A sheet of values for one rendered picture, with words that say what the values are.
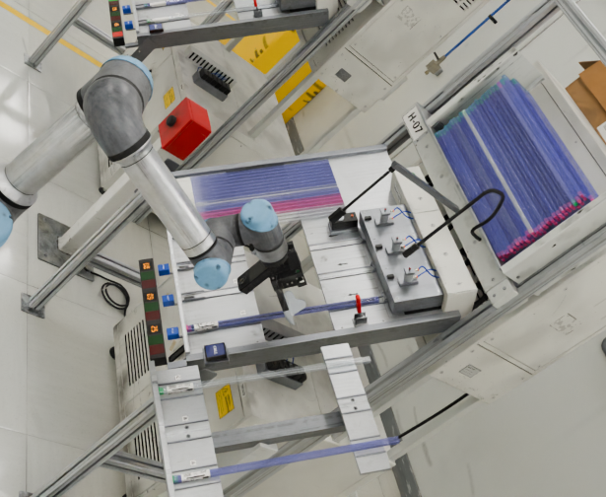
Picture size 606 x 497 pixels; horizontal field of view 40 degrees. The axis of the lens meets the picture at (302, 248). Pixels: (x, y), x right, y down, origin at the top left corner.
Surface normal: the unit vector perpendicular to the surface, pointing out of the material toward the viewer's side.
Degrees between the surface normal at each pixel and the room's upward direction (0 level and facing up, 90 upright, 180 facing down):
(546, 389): 90
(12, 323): 0
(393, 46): 90
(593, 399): 90
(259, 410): 0
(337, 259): 45
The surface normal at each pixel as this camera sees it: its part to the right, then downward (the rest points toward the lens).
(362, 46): 0.22, 0.72
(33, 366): 0.70, -0.59
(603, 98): -0.54, -0.43
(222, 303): 0.02, -0.68
